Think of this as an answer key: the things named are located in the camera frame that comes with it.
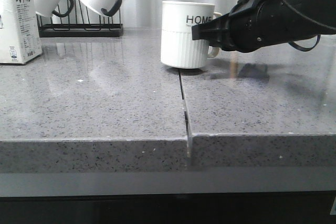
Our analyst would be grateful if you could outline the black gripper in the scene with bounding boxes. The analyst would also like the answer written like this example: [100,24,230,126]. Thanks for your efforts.
[192,0,289,53]

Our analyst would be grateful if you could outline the white HOME ribbed mug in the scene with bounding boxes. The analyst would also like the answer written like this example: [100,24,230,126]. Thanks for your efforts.
[161,1,222,69]

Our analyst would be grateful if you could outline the white blue milk carton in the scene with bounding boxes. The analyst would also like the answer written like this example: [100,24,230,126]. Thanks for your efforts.
[1,0,42,65]

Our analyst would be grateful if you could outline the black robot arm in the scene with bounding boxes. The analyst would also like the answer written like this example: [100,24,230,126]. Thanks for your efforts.
[192,0,335,53]

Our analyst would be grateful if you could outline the black cable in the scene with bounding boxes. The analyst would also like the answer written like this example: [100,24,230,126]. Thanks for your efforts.
[246,0,336,53]

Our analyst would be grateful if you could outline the black wire mug rack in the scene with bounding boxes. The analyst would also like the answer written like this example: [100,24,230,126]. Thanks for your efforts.
[37,0,123,38]

